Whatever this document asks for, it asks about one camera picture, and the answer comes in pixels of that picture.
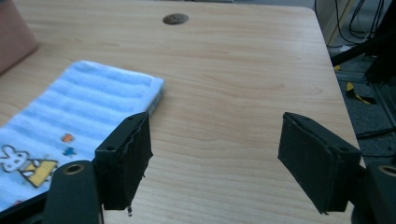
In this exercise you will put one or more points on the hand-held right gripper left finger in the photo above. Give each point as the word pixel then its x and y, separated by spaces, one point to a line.
pixel 121 165

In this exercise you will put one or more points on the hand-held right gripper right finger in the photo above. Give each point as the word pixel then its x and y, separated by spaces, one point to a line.
pixel 317 161

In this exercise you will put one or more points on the blue striped towel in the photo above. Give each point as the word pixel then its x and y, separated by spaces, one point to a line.
pixel 81 105

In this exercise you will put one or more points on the yellow and black tape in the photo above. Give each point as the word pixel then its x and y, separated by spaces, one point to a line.
pixel 358 93

